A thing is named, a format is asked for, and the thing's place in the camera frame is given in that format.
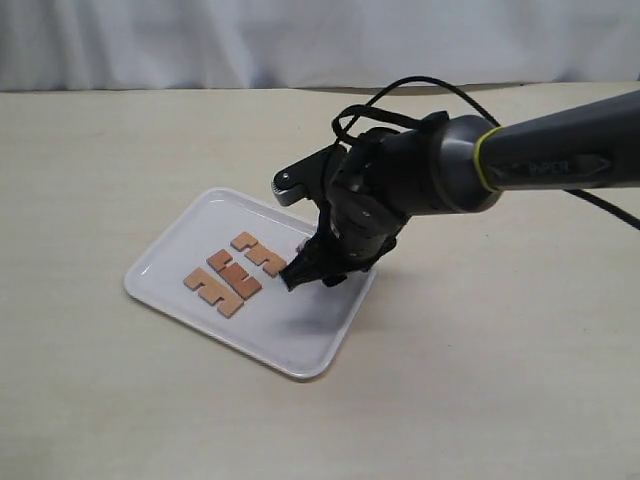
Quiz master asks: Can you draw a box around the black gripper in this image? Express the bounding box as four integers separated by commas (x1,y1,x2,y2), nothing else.
279,127,415,292

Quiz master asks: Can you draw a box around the wooden notched puzzle piece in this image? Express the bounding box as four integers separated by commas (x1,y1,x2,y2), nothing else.
206,249,262,300
183,267,244,318
230,232,287,278

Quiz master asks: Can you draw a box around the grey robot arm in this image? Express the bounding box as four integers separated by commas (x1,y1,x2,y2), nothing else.
273,91,639,289

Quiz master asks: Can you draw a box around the white plastic tray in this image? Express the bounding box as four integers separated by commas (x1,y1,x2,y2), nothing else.
124,188,376,381

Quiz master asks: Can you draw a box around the white cloth backdrop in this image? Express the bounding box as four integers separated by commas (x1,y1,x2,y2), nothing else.
1,1,639,91

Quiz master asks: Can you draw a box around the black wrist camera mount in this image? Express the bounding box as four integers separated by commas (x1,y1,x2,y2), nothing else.
272,145,347,207

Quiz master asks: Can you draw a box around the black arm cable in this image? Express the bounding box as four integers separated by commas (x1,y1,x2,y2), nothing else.
330,76,640,226

